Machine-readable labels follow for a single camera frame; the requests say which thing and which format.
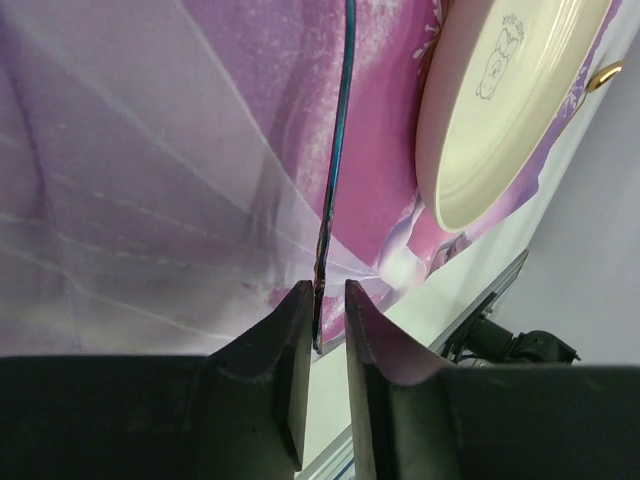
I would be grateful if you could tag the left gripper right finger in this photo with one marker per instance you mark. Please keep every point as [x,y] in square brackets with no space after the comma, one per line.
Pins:
[417,416]

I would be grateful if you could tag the iridescent metal fork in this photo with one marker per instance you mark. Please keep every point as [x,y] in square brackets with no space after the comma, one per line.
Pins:
[326,223]

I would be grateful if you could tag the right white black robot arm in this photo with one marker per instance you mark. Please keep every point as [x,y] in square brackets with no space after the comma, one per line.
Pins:
[479,341]

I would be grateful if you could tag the gold metal spoon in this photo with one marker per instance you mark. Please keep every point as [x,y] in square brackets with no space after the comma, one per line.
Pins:
[603,76]

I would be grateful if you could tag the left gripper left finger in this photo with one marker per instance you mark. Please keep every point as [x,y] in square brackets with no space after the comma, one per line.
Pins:
[239,413]

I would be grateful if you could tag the cream round plate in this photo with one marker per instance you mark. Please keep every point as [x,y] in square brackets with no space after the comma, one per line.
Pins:
[498,76]

